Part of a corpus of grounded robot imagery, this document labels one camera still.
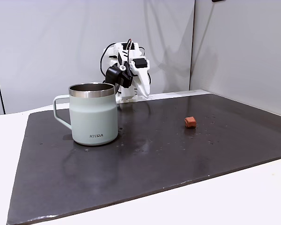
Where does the red-brown cube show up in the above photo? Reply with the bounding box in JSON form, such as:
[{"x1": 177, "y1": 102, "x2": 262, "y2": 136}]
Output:
[{"x1": 184, "y1": 116, "x2": 197, "y2": 129}]

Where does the pale green steel mug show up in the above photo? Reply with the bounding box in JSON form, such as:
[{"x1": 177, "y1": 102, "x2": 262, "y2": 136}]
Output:
[{"x1": 52, "y1": 82, "x2": 119, "y2": 146}]

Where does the black mat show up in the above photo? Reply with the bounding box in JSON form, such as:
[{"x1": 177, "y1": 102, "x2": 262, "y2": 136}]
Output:
[{"x1": 6, "y1": 93, "x2": 281, "y2": 225}]

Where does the black oval camera box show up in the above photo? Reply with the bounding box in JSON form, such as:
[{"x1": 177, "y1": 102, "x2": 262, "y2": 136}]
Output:
[{"x1": 105, "y1": 65, "x2": 133, "y2": 89}]

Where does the black camera cable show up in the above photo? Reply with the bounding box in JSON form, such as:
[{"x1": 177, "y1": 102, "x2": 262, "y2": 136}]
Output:
[{"x1": 99, "y1": 43, "x2": 113, "y2": 83}]

